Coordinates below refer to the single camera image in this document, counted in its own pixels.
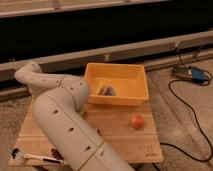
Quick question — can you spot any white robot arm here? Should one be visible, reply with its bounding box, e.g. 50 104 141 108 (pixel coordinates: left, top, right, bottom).
15 62 134 171

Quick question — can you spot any yellow plastic bin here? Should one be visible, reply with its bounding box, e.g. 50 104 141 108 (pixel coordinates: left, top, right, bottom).
84 63 149 106

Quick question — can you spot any grey object in bin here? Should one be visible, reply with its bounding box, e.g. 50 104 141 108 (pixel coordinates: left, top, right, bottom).
96 85 116 96

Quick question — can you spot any wooden board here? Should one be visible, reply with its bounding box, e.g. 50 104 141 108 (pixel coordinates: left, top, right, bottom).
14 102 163 164

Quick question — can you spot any red apple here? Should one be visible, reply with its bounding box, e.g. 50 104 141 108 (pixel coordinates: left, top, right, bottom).
131 115 145 130

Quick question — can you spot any blue grey power device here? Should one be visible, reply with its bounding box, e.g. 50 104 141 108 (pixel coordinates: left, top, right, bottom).
172 66 205 82

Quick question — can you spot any bunch of dark grapes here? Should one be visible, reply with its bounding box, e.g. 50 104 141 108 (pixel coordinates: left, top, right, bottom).
51 148 64 160

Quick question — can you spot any white dish brush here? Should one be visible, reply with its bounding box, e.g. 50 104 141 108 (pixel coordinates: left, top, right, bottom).
11 148 63 164

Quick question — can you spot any black cable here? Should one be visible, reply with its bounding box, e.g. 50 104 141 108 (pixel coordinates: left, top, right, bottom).
159 46 213 164

